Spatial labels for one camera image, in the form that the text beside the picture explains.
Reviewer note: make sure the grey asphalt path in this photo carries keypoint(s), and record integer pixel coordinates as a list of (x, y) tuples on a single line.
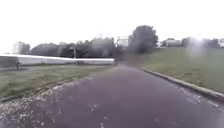
[(123, 96)]

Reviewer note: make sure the row of dark trees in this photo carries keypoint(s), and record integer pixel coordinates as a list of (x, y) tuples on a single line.
[(76, 49)]

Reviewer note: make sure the large round dark tree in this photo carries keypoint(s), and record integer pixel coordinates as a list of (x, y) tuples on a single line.
[(143, 38)]

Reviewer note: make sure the grassy bank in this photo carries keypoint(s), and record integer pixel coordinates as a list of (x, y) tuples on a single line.
[(186, 63)]

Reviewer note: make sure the grass verge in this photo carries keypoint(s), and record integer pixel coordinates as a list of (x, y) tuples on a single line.
[(36, 76)]

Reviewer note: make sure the pale stone kerb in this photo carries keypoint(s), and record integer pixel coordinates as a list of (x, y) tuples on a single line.
[(186, 84)]

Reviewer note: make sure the row of distant buildings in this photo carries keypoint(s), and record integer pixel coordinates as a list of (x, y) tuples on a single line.
[(186, 42)]

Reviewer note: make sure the pale building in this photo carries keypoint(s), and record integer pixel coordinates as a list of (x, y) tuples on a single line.
[(17, 47)]

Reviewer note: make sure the long white wall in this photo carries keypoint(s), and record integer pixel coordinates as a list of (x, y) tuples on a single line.
[(56, 60)]

